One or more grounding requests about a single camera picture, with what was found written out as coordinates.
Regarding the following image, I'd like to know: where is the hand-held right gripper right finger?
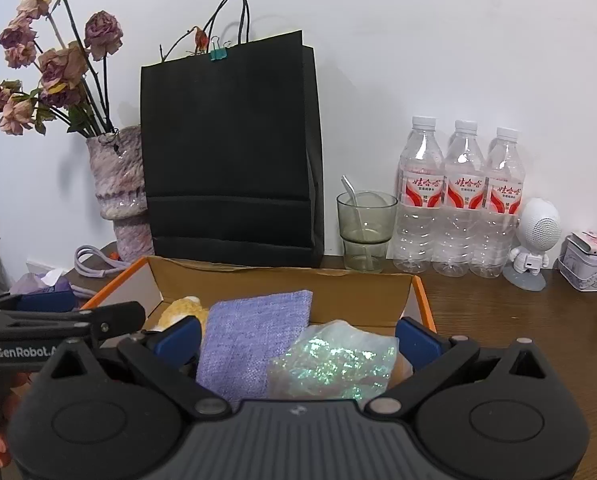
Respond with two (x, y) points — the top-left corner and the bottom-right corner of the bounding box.
(365, 316), (549, 420)

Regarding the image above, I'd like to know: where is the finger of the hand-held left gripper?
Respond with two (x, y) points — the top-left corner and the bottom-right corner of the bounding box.
(0, 291), (79, 314)
(0, 301), (147, 350)

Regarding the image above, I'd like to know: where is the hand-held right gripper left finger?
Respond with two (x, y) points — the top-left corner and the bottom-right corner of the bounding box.
(48, 316), (229, 420)

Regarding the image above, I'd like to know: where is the yellow white plush hamster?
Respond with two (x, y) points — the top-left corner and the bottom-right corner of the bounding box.
(148, 296), (210, 334)

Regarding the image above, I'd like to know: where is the purple cloth pouch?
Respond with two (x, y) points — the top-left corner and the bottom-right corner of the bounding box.
(196, 289), (313, 411)

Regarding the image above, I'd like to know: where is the iridescent clear plastic bag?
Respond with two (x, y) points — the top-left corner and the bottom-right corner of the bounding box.
(267, 319), (399, 404)

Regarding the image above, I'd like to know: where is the red cardboard box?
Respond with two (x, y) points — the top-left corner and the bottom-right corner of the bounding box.
(81, 255), (437, 401)

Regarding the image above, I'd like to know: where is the person's left hand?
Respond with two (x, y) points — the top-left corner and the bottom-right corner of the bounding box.
(0, 371), (34, 470)

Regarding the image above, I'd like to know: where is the purple tissue box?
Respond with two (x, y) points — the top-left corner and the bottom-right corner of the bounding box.
(9, 269), (75, 297)

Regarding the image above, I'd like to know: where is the grey glass cup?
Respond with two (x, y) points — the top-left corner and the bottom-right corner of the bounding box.
(336, 190), (398, 274)

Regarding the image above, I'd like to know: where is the mottled pink vase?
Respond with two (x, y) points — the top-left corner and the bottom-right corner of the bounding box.
(86, 125), (155, 264)

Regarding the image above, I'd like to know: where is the red label water bottle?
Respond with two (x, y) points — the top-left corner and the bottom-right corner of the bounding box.
(388, 116), (447, 275)
(433, 120), (488, 279)
(471, 126), (526, 280)

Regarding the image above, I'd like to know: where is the clear drinking straw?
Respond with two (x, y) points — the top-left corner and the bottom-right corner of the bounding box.
(341, 175), (375, 261)

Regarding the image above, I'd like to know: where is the white robot speaker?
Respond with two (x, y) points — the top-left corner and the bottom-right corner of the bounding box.
(502, 197), (562, 292)

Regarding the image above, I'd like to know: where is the printed tin box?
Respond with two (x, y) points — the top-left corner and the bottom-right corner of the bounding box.
(558, 241), (597, 292)

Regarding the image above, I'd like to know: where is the black paper bag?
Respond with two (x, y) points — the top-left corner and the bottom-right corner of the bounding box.
(139, 0), (326, 269)

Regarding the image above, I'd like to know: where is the white pink small case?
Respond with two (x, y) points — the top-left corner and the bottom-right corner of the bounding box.
(571, 231), (597, 257)

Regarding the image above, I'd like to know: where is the dried rose bouquet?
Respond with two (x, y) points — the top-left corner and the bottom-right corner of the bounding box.
(0, 0), (124, 137)

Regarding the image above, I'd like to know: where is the dried twig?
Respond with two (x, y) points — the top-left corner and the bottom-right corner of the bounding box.
(159, 25), (210, 64)

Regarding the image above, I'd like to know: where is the lilac cable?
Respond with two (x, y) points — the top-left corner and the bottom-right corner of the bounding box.
(73, 245), (130, 299)

